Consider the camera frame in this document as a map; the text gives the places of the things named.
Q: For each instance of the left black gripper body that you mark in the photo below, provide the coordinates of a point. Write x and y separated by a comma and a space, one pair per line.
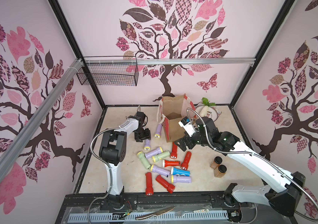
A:
142, 134

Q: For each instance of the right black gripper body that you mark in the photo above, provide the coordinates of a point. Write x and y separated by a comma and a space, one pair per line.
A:
188, 139

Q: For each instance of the purple flashlight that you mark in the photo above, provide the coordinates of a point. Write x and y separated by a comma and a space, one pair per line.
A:
157, 134
147, 145
180, 179
154, 152
160, 170

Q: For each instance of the brown jute tote bag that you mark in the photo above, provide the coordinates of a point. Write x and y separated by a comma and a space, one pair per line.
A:
171, 111

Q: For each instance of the red flashlight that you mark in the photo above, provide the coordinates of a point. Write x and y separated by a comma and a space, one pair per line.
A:
168, 186
149, 186
167, 163
185, 163
174, 152

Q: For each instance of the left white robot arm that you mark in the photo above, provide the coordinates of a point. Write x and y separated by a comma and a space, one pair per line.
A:
109, 146

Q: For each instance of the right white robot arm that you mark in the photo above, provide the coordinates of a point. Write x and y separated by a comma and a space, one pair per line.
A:
284, 189

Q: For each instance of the light green flashlight left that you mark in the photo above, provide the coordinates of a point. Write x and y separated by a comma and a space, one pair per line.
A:
141, 156

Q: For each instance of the light green flashlight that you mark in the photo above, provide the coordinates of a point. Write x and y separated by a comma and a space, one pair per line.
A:
141, 156
160, 156

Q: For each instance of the white toy radish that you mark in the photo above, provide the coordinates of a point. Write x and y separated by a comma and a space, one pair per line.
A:
206, 110

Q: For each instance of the light green flashlight middle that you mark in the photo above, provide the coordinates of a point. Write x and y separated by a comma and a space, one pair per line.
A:
160, 156

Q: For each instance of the spice jar black lid rear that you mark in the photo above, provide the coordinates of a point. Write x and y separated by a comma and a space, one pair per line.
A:
216, 162

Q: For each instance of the blue flashlight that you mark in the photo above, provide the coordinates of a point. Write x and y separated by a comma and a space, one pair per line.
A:
179, 172

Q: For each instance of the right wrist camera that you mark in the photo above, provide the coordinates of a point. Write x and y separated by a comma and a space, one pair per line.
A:
186, 123

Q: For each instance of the black wire basket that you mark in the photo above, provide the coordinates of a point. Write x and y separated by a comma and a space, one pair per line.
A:
109, 70

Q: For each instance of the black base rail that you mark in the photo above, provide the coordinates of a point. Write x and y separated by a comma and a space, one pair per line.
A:
134, 200

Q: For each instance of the horizontal aluminium rail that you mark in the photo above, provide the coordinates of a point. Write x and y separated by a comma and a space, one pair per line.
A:
237, 60

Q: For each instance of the diagonal aluminium rail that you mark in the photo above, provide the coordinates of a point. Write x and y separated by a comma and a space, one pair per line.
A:
21, 140

